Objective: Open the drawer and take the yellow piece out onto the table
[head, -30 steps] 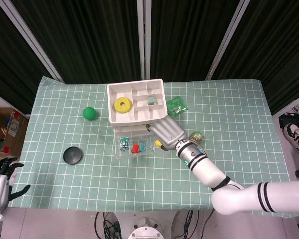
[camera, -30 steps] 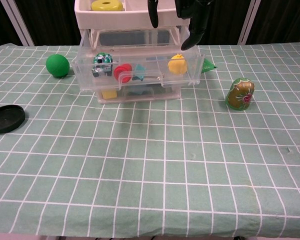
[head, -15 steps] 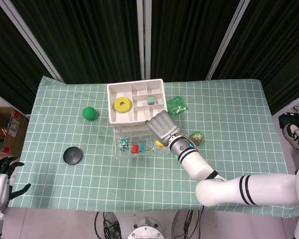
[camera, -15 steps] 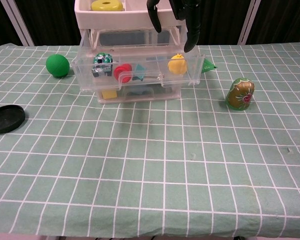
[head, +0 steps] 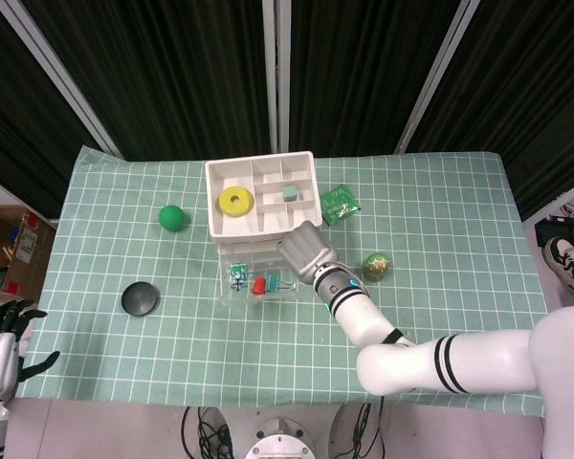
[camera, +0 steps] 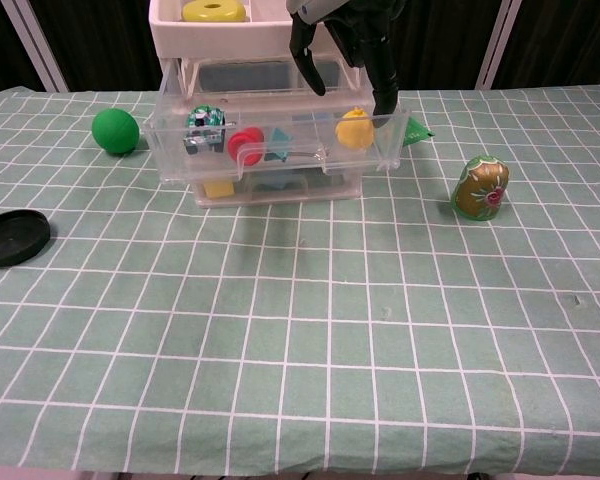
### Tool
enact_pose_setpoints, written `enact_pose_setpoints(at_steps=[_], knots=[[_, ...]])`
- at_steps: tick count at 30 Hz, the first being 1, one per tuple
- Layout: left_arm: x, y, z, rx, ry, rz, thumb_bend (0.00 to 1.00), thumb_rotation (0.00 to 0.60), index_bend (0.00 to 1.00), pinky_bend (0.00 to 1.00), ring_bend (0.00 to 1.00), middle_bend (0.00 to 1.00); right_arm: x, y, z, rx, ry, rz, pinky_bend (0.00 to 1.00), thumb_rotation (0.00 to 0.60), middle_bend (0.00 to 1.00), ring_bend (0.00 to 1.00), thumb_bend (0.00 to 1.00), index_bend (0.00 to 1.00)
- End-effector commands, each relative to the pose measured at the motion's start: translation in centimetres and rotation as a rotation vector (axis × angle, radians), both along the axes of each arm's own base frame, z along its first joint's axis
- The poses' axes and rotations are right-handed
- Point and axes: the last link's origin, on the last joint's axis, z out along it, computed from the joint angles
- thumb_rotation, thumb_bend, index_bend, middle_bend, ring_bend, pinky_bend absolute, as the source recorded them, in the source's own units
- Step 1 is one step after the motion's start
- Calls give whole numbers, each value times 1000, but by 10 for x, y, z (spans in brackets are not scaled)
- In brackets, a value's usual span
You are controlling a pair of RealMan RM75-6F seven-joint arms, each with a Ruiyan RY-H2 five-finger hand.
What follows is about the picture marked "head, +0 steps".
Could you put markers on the clear plastic drawer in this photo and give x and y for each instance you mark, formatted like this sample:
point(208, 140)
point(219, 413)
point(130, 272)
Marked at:
point(268, 260)

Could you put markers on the cardboard box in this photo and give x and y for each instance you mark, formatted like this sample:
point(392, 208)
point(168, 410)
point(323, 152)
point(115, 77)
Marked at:
point(9, 248)

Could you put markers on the green snack packet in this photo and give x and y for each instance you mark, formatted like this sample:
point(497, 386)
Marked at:
point(339, 205)

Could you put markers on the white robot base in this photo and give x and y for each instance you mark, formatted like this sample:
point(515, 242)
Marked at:
point(280, 440)

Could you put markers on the small red cylinder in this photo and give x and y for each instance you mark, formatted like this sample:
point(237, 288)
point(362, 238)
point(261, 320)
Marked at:
point(258, 286)

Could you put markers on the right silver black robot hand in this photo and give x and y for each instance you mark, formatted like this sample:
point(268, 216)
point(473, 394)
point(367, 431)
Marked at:
point(308, 253)

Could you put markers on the black electronic device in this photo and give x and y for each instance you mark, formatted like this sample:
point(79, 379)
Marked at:
point(562, 232)

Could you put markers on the small teal cube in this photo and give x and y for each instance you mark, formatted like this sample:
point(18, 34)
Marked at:
point(290, 192)

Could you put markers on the white plastic drawer cabinet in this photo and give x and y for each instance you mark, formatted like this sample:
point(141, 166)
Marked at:
point(234, 172)

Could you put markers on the white frame post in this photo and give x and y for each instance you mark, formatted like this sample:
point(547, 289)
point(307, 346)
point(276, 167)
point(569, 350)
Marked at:
point(57, 76)
point(435, 76)
point(276, 72)

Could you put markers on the black round disc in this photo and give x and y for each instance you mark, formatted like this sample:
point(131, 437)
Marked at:
point(140, 299)

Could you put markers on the teal binder clip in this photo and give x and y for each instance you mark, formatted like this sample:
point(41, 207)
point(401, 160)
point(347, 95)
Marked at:
point(273, 283)

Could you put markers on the green gold foil egg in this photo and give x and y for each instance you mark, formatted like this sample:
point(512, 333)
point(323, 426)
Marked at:
point(377, 267)

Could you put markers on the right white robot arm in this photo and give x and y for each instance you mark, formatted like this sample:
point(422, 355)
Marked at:
point(411, 358)

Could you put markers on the green ball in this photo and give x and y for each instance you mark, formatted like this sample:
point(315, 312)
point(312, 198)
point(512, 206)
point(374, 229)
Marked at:
point(171, 218)

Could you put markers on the black curtain panel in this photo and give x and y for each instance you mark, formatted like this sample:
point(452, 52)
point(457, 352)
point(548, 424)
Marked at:
point(363, 72)
point(172, 72)
point(531, 95)
point(9, 119)

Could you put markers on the green checked tablecloth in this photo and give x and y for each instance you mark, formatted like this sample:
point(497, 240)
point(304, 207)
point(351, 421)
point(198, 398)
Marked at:
point(220, 344)

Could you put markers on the white black sneaker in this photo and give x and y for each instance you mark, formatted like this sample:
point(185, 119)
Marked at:
point(569, 263)

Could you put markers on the green white small die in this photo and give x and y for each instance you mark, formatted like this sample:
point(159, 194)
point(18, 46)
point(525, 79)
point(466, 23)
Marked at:
point(238, 276)

